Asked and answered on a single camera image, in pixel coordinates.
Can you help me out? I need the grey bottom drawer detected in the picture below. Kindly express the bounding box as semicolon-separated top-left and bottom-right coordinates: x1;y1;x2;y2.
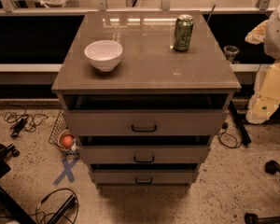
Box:
89;163;199;186

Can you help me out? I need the white ceramic bowl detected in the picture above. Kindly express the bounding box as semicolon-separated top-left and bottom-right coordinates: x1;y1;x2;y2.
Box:
84;40;123;72

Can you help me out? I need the black coiled cable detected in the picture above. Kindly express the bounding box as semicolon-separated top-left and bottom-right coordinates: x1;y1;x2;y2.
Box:
217;121;243;149

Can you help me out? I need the black table leg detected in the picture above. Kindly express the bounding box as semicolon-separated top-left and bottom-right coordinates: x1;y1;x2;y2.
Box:
229;101;251;146

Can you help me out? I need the black power adapter with cable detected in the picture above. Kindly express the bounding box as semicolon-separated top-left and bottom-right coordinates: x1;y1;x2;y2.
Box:
4;105;49;138

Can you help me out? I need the black cable loop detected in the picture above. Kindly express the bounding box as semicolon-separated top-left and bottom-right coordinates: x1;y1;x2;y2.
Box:
35;188;79;224

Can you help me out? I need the black office chair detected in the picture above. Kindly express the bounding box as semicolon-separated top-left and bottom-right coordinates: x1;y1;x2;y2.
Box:
0;142;38;224

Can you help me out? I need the grey drawer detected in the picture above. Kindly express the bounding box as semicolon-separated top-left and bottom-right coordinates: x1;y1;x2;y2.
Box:
79;136;210;164
63;108;228;136
89;163;199;186

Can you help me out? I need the grey drawer cabinet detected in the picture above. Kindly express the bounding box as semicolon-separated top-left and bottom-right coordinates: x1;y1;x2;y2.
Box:
50;10;242;189

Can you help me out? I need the black stand base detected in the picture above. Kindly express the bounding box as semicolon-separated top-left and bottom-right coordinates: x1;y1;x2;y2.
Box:
244;213;280;224

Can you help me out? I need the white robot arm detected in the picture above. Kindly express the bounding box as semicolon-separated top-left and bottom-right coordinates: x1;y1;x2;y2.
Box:
245;5;280;124

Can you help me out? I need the orange ball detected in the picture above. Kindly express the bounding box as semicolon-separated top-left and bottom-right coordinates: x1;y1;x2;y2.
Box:
62;134;73;148

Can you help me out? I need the clear glass cup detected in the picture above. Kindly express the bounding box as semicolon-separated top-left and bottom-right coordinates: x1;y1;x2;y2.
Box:
223;45;239;63

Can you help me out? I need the grey middle drawer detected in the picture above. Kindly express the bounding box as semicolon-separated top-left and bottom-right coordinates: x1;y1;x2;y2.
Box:
79;136;210;164

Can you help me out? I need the wire mesh basket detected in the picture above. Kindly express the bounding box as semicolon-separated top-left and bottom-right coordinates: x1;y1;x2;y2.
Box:
49;111;78;155

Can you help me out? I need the blue tape cross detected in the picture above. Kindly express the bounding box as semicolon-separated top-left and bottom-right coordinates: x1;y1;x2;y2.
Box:
53;157;79;186

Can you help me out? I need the black chair caster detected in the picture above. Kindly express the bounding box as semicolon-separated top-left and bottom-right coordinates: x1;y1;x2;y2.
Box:
265;161;280;175

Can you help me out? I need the grey top drawer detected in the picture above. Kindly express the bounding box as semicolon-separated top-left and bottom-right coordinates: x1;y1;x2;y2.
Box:
63;108;228;136

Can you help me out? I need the green soda can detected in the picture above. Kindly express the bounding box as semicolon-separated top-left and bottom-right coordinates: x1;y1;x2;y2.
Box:
174;14;194;51

